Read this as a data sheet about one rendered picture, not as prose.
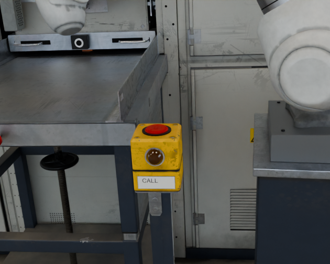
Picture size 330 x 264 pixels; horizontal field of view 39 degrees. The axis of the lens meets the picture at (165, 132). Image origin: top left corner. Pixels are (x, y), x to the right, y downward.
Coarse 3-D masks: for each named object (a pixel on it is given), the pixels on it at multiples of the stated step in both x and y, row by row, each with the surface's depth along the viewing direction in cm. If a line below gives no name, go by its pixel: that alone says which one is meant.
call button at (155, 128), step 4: (156, 124) 81; (160, 124) 81; (148, 128) 80; (152, 128) 80; (156, 128) 79; (160, 128) 79; (164, 128) 79; (148, 132) 79; (152, 132) 79; (156, 132) 78; (160, 132) 79; (164, 132) 79
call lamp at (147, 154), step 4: (152, 148) 77; (156, 148) 77; (148, 152) 77; (152, 152) 76; (156, 152) 76; (160, 152) 77; (148, 156) 77; (152, 156) 76; (156, 156) 76; (160, 156) 76; (164, 156) 77; (148, 160) 77; (152, 160) 76; (156, 160) 76; (160, 160) 77; (152, 164) 77; (156, 164) 77; (160, 164) 78
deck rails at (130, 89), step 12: (156, 36) 160; (0, 48) 165; (156, 48) 160; (0, 60) 165; (144, 60) 133; (156, 60) 155; (132, 72) 114; (144, 72) 133; (132, 84) 114; (132, 96) 114; (120, 108) 100; (108, 120) 101; (120, 120) 101
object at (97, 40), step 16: (80, 32) 168; (96, 32) 166; (112, 32) 166; (128, 32) 165; (32, 48) 171; (48, 48) 170; (64, 48) 170; (96, 48) 168; (112, 48) 168; (128, 48) 167
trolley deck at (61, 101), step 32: (32, 64) 159; (64, 64) 156; (96, 64) 154; (128, 64) 152; (160, 64) 150; (0, 96) 124; (32, 96) 123; (64, 96) 121; (96, 96) 120; (0, 128) 104; (32, 128) 104; (64, 128) 103; (96, 128) 102; (128, 128) 101
